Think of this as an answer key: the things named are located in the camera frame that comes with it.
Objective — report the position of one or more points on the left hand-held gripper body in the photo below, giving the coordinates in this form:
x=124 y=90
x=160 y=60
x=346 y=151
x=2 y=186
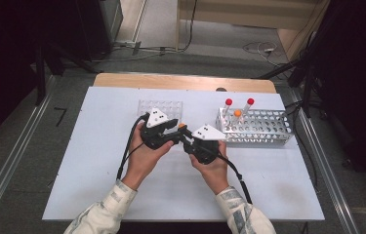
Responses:
x=156 y=136

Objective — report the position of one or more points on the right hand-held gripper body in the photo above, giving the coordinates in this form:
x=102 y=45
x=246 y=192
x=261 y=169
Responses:
x=205 y=149

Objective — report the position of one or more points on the clear acrylic test tube rack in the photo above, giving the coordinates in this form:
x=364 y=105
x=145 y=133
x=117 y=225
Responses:
x=170 y=107

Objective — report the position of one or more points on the red cap test tube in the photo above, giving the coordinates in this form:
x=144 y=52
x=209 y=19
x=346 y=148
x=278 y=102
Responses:
x=228 y=102
x=250 y=101

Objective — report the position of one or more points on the perforated metal test tube rack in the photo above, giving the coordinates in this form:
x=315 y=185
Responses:
x=262 y=130

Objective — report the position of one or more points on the person's right hand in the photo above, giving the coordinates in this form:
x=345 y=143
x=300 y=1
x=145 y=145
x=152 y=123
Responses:
x=214 y=174

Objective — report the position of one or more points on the person's left hand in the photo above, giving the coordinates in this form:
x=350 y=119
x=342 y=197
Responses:
x=143 y=162

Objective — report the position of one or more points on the wooden table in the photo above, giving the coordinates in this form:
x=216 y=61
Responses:
x=170 y=81

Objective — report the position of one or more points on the black cabinet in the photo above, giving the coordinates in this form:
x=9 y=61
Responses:
x=102 y=26

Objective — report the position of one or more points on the black stand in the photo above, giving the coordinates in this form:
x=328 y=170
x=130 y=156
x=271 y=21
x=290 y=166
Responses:
x=40 y=74
x=307 y=84

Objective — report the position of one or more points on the beige wooden furniture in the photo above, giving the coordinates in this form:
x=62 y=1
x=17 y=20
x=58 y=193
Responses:
x=252 y=13

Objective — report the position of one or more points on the metal floor rail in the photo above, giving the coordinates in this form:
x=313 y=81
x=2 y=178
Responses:
x=330 y=182
x=8 y=169

